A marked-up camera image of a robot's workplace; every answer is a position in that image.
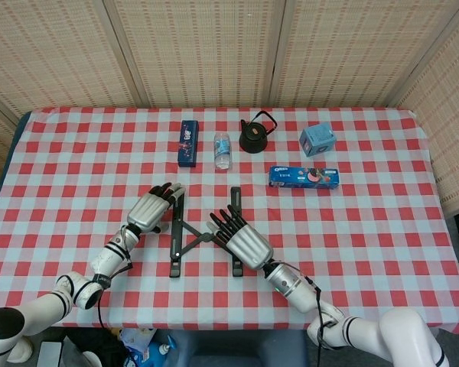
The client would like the blue printed plastic bag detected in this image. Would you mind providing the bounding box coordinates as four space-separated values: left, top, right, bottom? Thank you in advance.
120 325 179 367

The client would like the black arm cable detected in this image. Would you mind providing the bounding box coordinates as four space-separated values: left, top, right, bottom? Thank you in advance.
301 273 330 367
95 263 135 333

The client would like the clear plastic water bottle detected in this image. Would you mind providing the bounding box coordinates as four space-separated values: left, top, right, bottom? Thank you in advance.
213 132 233 171

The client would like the small white box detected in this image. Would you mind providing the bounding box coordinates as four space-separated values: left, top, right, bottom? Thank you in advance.
35 341 63 367

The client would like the white sneaker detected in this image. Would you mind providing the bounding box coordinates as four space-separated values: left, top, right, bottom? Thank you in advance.
5 338 35 364

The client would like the red white checkered tablecloth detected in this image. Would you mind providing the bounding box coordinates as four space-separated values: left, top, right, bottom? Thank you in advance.
0 106 459 334

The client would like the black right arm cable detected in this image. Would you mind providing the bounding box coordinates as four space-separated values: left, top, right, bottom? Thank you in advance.
301 273 330 367

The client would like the black bag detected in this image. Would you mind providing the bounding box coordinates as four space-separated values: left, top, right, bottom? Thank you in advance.
59 327 129 367

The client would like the black cast iron kettle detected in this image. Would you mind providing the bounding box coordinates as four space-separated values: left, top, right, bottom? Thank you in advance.
238 110 278 154

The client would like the black folding laptop stand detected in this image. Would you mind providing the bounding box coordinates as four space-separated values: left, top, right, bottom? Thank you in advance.
168 186 246 279

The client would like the light blue cube box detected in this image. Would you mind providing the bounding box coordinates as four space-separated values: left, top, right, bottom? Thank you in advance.
298 122 337 158

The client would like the dark blue rectangular box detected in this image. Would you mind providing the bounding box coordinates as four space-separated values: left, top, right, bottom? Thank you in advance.
177 120 200 168

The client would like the blue Oreo cookie box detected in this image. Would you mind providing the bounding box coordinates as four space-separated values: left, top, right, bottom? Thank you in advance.
268 165 340 190

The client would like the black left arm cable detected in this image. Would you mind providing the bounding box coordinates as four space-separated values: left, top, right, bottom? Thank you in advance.
95 263 135 333

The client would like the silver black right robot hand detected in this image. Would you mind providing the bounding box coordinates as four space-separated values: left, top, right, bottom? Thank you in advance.
207 205 275 271

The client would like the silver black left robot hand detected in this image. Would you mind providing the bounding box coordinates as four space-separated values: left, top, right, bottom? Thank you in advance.
126 182 187 235

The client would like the dark blue stool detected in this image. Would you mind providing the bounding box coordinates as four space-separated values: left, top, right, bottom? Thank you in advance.
175 327 309 367

